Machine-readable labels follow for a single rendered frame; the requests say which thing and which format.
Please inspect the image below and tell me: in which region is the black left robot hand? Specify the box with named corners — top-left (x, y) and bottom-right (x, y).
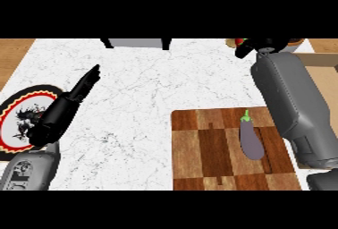
top-left (26, 64), bottom-right (104, 148)

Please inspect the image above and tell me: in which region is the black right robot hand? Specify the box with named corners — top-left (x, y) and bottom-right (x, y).
top-left (234, 38), bottom-right (291, 59)

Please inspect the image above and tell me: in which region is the wooden cutting board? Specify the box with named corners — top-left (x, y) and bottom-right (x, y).
top-left (170, 106), bottom-right (305, 191)

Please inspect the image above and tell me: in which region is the brown round bowl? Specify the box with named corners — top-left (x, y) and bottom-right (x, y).
top-left (225, 38), bottom-right (308, 49)

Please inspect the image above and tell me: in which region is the black red oval placemat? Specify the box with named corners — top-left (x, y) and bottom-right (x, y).
top-left (0, 84), bottom-right (67, 162)

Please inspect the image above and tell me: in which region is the grey appliance with black legs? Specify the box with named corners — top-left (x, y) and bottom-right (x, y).
top-left (99, 38), bottom-right (173, 51)

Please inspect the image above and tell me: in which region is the purple eggplant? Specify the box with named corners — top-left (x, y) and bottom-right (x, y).
top-left (238, 109), bottom-right (268, 161)

